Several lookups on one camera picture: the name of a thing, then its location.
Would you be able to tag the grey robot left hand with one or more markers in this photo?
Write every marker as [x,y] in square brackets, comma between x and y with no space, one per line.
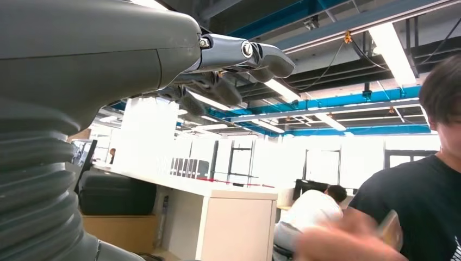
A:
[90,54]

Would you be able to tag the background person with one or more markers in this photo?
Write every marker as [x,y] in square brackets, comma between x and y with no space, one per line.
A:
[309,212]
[112,156]

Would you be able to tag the black monitor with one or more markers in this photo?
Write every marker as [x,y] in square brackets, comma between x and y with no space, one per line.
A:
[84,158]
[309,187]

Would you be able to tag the white cabinet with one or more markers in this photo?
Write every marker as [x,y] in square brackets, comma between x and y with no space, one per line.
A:
[237,230]

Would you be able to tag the long ceiling light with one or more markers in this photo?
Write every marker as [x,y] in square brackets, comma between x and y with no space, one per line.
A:
[392,54]
[282,90]
[331,122]
[268,126]

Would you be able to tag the red barrier tape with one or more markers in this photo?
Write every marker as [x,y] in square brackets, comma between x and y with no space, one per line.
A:
[234,183]

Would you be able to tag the black metal rack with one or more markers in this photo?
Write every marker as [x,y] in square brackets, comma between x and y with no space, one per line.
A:
[230,162]

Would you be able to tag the black bag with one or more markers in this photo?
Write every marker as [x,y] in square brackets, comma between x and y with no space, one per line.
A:
[115,194]

